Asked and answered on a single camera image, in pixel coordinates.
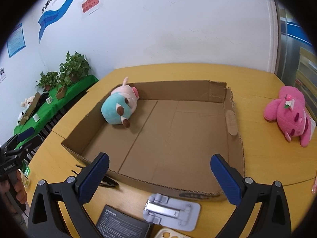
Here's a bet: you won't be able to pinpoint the black product box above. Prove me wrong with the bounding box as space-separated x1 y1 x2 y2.
96 205 153 238

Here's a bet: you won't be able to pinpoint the black sunglasses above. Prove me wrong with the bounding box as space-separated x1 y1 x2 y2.
72 164 119 189

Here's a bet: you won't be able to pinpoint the person left hand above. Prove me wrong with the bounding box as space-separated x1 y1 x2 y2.
1 170 27 215

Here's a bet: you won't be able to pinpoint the white plush on side table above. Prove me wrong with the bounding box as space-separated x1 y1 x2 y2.
20 96 35 108

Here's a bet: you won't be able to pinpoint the green cloth covered side table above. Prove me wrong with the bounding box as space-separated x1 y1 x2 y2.
13 75 99 148

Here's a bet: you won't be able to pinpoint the small cardboard box on side table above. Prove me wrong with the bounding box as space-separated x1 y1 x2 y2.
56 85 67 100

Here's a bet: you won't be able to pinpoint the small potted green plant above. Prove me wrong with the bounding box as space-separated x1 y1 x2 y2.
36 71 59 91

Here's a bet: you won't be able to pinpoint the large potted green plant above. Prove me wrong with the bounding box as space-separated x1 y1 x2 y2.
58 52 91 86

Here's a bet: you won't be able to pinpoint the cream paint palette tray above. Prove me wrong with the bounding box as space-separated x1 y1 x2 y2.
154 228 191 238

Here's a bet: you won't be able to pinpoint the pink plush toy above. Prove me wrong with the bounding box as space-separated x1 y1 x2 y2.
263 86 316 147

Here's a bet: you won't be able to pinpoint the grey folding phone stand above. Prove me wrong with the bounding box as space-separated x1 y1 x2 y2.
143 193 201 231

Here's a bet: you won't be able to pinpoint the pig plush teal overalls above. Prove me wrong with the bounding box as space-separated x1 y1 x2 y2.
101 77 140 128

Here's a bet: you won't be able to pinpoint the cardboard box tray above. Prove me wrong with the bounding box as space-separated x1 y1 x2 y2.
62 80 245 200

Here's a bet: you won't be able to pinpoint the blue framed wall poster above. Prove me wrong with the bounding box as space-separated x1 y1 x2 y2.
7 23 26 58

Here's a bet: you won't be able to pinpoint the red wall notice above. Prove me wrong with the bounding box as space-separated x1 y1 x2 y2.
81 0 100 14

